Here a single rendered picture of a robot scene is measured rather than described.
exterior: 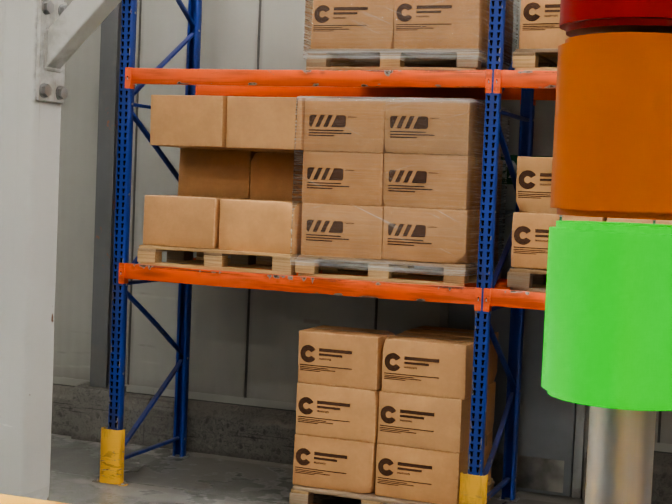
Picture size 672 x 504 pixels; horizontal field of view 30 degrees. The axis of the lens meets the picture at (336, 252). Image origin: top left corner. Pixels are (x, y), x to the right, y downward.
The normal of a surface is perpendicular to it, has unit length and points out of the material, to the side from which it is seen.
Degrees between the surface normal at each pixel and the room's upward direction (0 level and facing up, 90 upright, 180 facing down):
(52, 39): 90
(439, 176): 90
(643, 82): 90
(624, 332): 90
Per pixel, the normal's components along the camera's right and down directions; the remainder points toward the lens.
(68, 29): -0.34, 0.04
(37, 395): 0.94, 0.06
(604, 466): -0.58, 0.02
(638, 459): 0.42, 0.07
